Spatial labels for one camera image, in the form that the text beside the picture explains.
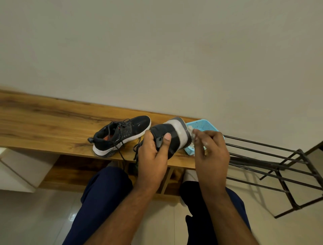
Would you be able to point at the person's left hand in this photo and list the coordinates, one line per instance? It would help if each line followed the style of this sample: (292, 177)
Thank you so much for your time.
(151, 164)

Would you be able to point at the person's right hand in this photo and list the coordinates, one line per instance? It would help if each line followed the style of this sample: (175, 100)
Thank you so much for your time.
(212, 161)

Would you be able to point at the white wipe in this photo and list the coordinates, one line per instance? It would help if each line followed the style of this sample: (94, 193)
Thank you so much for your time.
(191, 133)

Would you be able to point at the black metal shoe rack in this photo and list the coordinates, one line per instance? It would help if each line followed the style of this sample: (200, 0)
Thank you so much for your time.
(272, 166)

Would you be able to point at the person's left forearm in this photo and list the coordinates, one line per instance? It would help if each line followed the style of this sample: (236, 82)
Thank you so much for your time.
(121, 217)

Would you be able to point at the person's right forearm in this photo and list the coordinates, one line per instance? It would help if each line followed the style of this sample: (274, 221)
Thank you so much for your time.
(227, 219)

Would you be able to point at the blue plastic basket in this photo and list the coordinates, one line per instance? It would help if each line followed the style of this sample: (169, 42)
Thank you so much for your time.
(202, 125)

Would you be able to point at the wooden table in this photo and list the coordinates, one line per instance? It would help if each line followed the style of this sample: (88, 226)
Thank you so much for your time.
(50, 121)

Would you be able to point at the white drawer unit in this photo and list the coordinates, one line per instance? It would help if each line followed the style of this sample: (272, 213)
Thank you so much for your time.
(25, 166)

